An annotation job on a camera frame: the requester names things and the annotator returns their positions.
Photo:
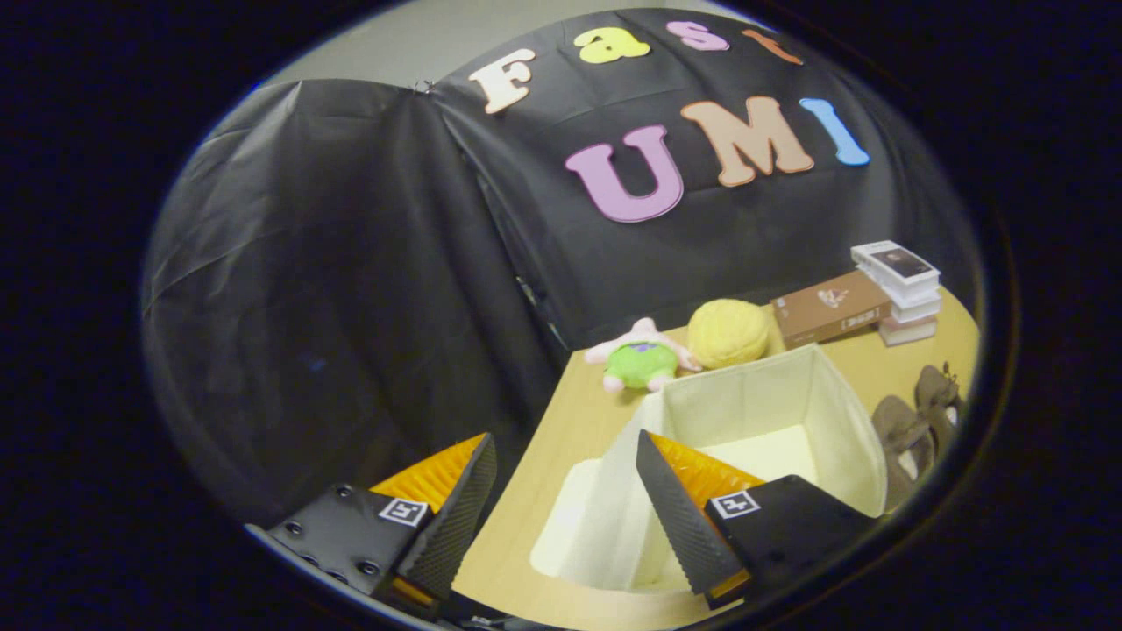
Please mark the pink and green plush toy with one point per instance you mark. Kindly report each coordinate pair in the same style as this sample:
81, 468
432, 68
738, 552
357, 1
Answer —
644, 364

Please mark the black backdrop cloth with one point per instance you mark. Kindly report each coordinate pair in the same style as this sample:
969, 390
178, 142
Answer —
351, 263

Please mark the brown fuzzy shoe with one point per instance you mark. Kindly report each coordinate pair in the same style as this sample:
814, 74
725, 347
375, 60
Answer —
936, 390
896, 429

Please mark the cream fabric storage box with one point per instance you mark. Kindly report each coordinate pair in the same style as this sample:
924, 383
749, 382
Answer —
745, 394

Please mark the yellow round plush toy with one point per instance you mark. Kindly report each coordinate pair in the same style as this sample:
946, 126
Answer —
727, 333

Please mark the plain white book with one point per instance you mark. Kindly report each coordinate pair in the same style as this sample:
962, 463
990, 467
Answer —
920, 307

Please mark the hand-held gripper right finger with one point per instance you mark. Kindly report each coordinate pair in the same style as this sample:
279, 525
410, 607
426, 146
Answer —
679, 526

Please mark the pale pink book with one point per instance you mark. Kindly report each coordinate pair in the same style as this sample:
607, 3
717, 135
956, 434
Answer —
907, 331

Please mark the brown cardboard box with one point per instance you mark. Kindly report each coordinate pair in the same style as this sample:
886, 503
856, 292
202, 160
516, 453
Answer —
828, 311

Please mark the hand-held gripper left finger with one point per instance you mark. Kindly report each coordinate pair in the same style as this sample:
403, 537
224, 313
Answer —
456, 526

